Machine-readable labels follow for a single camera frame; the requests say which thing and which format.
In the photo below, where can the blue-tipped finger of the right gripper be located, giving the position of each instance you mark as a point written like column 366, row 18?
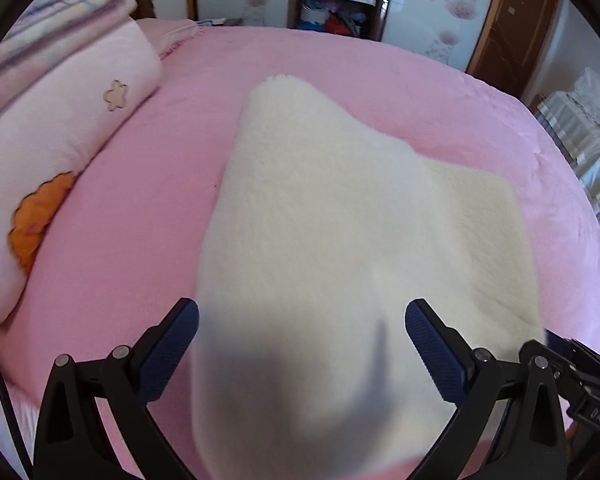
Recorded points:
column 556, row 343

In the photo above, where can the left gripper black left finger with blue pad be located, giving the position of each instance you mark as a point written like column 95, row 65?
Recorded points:
column 71, row 441

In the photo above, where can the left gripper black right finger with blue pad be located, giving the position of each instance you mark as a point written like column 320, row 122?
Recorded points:
column 530, row 441

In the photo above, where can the white fluffy knit cardigan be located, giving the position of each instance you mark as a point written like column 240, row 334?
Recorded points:
column 323, row 232

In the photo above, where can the pink bed cover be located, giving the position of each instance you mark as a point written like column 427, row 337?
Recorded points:
column 125, row 244

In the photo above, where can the grey lace covered furniture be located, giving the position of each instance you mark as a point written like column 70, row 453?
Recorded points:
column 572, row 119

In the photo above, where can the pink rolled quilt orange flower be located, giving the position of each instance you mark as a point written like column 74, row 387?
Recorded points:
column 50, row 134

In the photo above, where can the brown wooden door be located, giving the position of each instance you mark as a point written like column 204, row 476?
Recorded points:
column 510, row 43

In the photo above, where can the folded floral pastel blanket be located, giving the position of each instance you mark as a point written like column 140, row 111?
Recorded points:
column 47, row 33

